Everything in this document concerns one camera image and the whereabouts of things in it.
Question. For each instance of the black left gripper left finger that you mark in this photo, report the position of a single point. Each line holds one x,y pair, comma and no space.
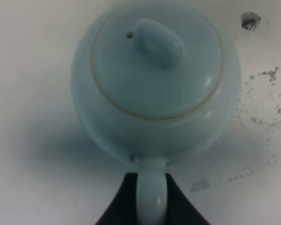
122,209

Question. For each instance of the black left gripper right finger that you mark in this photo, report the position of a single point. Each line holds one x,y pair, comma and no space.
180,211

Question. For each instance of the blue porcelain teapot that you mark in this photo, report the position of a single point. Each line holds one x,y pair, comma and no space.
152,81

